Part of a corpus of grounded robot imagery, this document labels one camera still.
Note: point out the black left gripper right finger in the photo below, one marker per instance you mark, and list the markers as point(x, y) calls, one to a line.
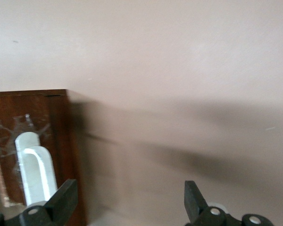
point(195, 204)

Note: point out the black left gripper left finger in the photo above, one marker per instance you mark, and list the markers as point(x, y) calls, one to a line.
point(59, 202)

